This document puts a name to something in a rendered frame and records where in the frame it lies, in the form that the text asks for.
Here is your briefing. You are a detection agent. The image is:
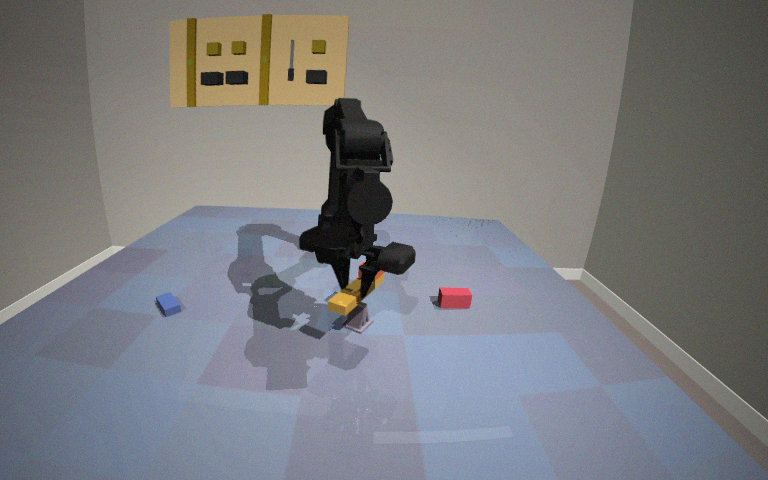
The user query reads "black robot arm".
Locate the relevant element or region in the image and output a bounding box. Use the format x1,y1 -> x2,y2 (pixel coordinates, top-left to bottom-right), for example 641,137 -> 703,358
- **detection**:
312,98 -> 394,267

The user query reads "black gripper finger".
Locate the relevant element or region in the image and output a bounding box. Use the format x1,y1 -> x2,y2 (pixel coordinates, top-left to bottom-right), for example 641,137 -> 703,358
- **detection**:
359,262 -> 381,298
331,259 -> 350,289

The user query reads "red rectangular block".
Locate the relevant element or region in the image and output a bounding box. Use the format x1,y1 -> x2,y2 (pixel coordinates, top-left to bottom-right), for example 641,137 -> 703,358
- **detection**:
438,287 -> 472,309

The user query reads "blue rectangular block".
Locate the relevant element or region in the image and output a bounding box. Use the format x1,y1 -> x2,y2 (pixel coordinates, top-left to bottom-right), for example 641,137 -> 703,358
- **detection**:
156,292 -> 181,317

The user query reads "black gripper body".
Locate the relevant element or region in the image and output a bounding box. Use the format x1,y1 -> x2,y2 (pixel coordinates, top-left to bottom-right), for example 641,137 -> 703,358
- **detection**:
299,205 -> 416,275

